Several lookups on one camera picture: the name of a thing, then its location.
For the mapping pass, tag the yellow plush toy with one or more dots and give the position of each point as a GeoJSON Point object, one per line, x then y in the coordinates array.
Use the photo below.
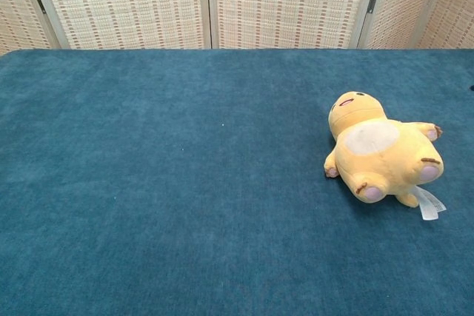
{"type": "Point", "coordinates": [385, 157]}

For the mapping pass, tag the blue velvet table cloth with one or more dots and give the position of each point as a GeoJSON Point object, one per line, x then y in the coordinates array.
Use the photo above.
{"type": "Point", "coordinates": [185, 183]}

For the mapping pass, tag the woven folding screen panel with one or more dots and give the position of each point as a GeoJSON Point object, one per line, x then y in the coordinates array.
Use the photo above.
{"type": "Point", "coordinates": [126, 5]}
{"type": "Point", "coordinates": [15, 9]}
{"type": "Point", "coordinates": [403, 5]}
{"type": "Point", "coordinates": [289, 5]}
{"type": "Point", "coordinates": [455, 12]}

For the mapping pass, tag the black metal screen hinge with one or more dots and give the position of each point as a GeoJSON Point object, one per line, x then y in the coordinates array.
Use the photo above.
{"type": "Point", "coordinates": [40, 4]}
{"type": "Point", "coordinates": [372, 4]}

